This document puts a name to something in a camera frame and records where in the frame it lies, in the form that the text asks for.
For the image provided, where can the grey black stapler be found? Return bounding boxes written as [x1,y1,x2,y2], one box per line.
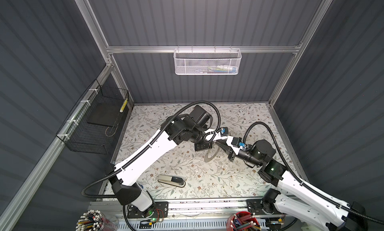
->
[158,175,186,188]

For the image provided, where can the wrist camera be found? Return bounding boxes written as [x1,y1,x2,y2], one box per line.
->
[226,136,246,155]
[203,127,229,143]

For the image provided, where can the white wire mesh basket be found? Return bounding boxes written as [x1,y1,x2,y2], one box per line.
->
[173,48,242,76]

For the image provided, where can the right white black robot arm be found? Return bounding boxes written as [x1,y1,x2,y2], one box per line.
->
[216,140,369,231]

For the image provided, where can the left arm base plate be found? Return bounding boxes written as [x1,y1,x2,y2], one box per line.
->
[127,201,169,219]

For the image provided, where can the clear pencil jar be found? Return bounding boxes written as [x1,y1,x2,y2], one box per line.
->
[75,210,119,231]

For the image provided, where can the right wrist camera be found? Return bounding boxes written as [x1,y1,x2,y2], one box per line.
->
[226,136,246,155]

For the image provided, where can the black wire basket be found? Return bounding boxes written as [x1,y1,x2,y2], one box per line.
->
[57,80,130,155]

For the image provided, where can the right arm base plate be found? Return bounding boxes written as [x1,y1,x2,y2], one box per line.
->
[246,199,285,217]

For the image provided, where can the black foam pad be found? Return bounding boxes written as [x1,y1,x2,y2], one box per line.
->
[87,103,121,127]

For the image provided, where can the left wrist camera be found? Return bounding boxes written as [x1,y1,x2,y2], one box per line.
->
[203,127,229,143]

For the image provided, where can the red pencil cup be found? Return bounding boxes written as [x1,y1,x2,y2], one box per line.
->
[226,211,262,231]

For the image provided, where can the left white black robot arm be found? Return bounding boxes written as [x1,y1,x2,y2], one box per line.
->
[109,105,213,218]

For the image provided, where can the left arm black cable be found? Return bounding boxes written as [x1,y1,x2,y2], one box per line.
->
[80,100,222,199]

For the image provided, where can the yellow marker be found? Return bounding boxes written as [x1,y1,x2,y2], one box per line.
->
[120,98,128,113]

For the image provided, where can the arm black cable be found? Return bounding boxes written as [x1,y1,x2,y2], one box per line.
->
[80,100,222,199]
[242,121,384,226]

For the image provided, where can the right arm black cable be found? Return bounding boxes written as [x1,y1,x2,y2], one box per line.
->
[242,121,384,226]

